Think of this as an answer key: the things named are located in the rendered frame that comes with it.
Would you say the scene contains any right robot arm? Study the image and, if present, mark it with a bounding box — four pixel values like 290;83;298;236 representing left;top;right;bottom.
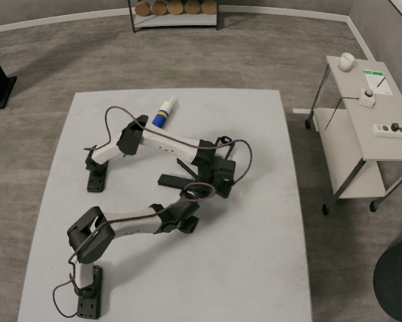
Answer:
67;201;200;319

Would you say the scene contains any white and blue sealant cartridge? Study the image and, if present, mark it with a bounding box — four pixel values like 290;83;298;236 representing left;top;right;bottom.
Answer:
152;96;174;129

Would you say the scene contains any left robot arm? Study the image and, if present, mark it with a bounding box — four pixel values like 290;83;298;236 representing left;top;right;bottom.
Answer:
85;114;236;199

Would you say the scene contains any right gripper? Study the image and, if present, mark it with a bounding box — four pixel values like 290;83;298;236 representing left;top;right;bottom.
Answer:
178;215;199;234

